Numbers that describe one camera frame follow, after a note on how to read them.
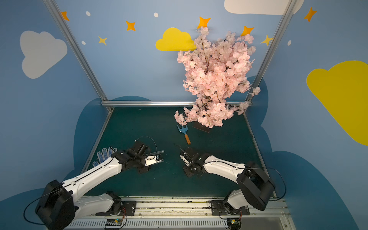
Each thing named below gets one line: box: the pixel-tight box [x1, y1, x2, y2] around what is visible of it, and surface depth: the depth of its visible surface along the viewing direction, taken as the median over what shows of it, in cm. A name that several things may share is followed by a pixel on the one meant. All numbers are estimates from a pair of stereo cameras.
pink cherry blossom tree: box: [174, 27, 261, 128], surface depth 75 cm
